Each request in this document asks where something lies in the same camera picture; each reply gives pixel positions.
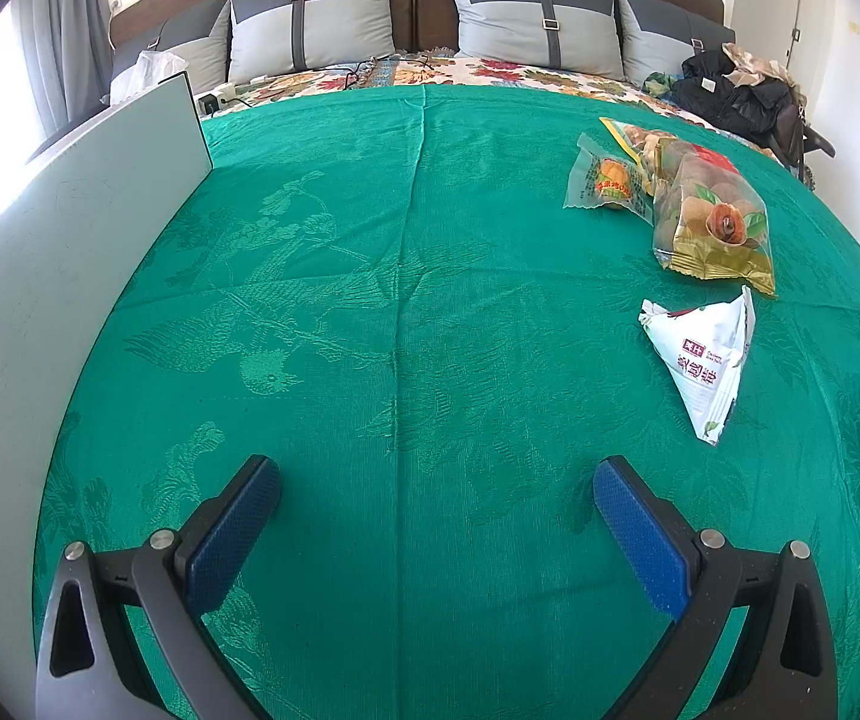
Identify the golden dried fruit bag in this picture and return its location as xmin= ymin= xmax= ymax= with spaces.
xmin=652 ymin=142 xmax=777 ymax=299

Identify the floral bedsheet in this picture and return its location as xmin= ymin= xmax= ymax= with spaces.
xmin=200 ymin=49 xmax=806 ymax=181

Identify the white power strip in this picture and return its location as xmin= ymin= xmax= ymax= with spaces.
xmin=199 ymin=82 xmax=239 ymax=117

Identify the white plastic bag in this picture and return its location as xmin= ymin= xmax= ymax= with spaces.
xmin=109 ymin=50 xmax=191 ymax=106

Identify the white snack packet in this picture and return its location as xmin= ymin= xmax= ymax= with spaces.
xmin=638 ymin=285 xmax=757 ymax=447

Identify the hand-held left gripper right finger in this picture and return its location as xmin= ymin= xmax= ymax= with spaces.
xmin=592 ymin=455 xmax=840 ymax=720

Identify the grey pillow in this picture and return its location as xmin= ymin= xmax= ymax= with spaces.
xmin=442 ymin=0 xmax=626 ymax=80
xmin=616 ymin=0 xmax=737 ymax=87
xmin=110 ymin=0 xmax=234 ymax=95
xmin=227 ymin=0 xmax=401 ymax=87

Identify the dark brown bag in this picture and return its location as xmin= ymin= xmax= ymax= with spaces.
xmin=763 ymin=101 xmax=836 ymax=188

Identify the black cable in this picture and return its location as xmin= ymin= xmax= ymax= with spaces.
xmin=343 ymin=52 xmax=438 ymax=87

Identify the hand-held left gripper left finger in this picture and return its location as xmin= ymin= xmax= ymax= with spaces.
xmin=34 ymin=454 xmax=282 ymax=720

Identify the beige garment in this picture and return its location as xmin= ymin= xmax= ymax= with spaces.
xmin=722 ymin=43 xmax=795 ymax=83

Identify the small orange snack packet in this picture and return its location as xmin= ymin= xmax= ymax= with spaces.
xmin=563 ymin=133 xmax=656 ymax=226

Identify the grey curtain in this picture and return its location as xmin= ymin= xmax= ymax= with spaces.
xmin=13 ymin=0 xmax=112 ymax=143

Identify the green bedspread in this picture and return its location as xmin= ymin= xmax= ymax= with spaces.
xmin=32 ymin=82 xmax=860 ymax=720

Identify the dark clothes pile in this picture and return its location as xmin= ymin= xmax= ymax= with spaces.
xmin=670 ymin=51 xmax=795 ymax=143

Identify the yellow-edged clear snack packet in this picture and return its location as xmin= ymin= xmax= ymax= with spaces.
xmin=598 ymin=116 xmax=701 ymax=196

